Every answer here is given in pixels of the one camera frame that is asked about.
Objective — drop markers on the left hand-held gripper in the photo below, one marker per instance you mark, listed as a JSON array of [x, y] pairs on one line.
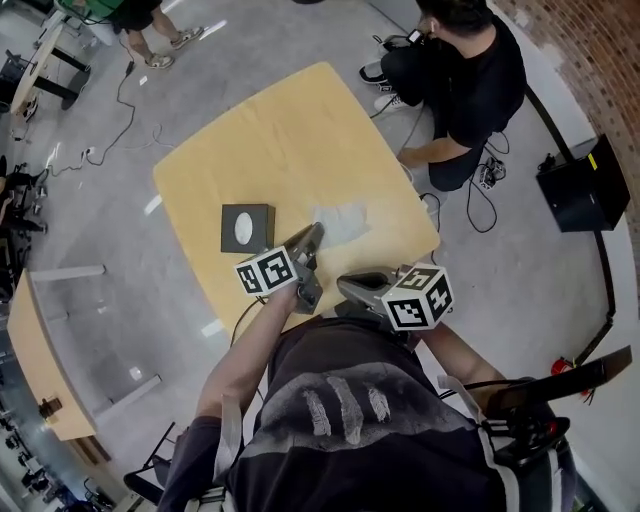
[[265, 272]]

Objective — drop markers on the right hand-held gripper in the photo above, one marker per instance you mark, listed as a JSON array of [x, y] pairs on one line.
[[415, 305]]

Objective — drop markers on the white tissue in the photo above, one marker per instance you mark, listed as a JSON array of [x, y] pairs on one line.
[[345, 222], [243, 228]]

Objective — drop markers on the person's left forearm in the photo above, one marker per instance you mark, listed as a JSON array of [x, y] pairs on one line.
[[240, 360]]

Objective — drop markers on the person's right forearm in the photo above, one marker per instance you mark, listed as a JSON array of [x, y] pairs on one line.
[[460, 360]]

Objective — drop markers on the black tissue box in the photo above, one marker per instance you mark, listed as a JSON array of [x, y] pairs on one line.
[[262, 225]]

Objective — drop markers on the light wooden square table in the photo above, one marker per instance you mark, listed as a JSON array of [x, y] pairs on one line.
[[280, 150]]

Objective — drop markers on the small white black floor device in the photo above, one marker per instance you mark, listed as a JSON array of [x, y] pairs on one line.
[[492, 172]]

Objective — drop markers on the person's dark printed shirt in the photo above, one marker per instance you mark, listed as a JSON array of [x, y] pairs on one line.
[[375, 475]]

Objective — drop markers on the red fire extinguisher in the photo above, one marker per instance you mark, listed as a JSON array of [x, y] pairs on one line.
[[562, 366]]

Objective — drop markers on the black equipment case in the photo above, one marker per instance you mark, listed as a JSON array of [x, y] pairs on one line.
[[582, 190]]

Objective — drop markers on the black handheld device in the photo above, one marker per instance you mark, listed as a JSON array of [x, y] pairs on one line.
[[416, 36]]

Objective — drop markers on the white extension socket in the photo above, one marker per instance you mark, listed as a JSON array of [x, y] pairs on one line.
[[88, 153]]

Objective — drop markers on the black folding chair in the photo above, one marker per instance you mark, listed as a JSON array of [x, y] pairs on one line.
[[150, 475]]

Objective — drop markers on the wooden side table white legs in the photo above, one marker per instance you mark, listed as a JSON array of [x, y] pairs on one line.
[[35, 360]]

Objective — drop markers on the small brown wooden object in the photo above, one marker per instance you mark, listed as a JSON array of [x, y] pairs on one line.
[[50, 406]]

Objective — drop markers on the white equipment cabinet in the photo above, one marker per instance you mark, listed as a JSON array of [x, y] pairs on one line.
[[130, 504]]

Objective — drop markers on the oval wooden table black legs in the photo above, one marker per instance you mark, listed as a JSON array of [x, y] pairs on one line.
[[37, 65]]

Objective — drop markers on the black curved floor rail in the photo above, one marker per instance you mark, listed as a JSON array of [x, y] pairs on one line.
[[607, 280]]

